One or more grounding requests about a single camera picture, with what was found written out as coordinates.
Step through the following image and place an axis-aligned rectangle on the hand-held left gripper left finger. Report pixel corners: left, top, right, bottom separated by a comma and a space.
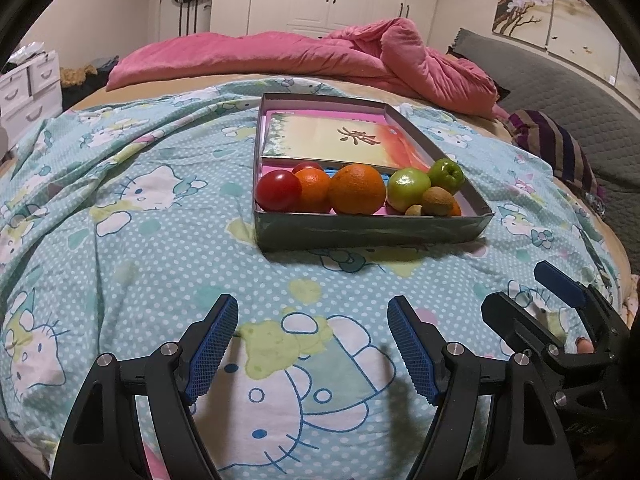
52, 294, 240, 480

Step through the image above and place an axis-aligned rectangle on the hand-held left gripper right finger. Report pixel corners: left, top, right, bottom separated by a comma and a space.
387, 296, 576, 480

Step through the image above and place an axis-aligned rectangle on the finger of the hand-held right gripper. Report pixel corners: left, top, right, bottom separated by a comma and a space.
533, 261, 632, 357
481, 291, 567, 362

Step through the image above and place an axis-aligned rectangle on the grey cardboard box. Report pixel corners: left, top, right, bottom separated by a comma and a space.
252, 92, 495, 254

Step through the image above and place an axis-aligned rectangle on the brown kiwi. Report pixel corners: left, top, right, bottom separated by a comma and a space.
421, 186, 456, 217

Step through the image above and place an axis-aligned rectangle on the small green apple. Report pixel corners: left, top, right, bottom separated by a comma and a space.
426, 158, 465, 194

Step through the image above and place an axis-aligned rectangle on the light green apple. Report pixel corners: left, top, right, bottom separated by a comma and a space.
388, 168, 432, 214

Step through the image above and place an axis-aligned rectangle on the large red tomato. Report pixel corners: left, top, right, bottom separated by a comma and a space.
255, 170, 303, 213

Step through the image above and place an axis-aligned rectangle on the large orange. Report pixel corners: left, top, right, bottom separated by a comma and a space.
328, 163, 389, 216

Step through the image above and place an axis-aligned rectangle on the cat print blanket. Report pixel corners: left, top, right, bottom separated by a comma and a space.
0, 77, 627, 480

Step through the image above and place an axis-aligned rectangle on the striped pillow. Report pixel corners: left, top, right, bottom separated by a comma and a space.
507, 109, 609, 212

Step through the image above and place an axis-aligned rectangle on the grey quilted headboard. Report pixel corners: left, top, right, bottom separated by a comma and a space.
450, 27, 640, 212

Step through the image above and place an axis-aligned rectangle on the yellow orange book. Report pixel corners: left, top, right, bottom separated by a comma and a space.
261, 114, 432, 171

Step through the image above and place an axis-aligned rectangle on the pink quilt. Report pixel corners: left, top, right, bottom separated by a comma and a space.
107, 17, 502, 117

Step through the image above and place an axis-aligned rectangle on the brown plush toy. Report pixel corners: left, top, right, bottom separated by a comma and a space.
60, 64, 102, 87

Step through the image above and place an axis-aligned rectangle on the white drawer cabinet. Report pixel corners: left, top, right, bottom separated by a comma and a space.
0, 50, 64, 132

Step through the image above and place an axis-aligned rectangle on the crumpled plastic bag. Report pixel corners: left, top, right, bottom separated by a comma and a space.
4, 41, 52, 69

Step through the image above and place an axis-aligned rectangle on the floral wall painting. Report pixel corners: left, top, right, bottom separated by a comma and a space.
492, 0, 640, 97

